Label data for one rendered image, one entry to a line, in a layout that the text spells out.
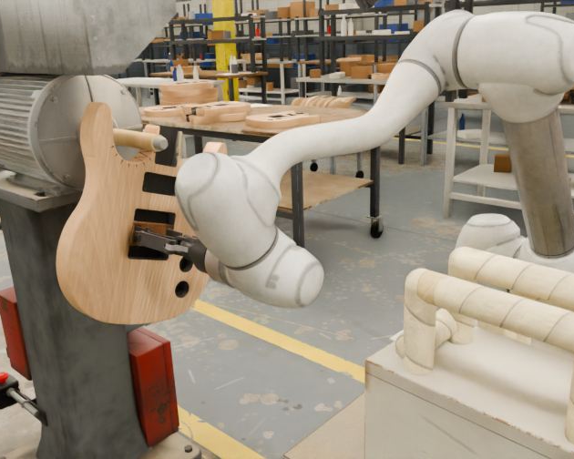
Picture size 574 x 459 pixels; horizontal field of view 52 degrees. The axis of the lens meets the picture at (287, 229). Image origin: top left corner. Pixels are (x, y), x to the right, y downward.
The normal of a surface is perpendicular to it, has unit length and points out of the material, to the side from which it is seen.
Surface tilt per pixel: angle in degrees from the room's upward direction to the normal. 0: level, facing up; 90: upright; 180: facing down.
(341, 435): 0
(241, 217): 93
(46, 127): 83
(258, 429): 0
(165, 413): 90
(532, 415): 0
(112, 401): 90
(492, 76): 124
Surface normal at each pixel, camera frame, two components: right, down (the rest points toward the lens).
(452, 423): -0.72, 0.25
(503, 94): -0.57, 0.74
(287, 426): -0.04, -0.95
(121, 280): 0.75, 0.17
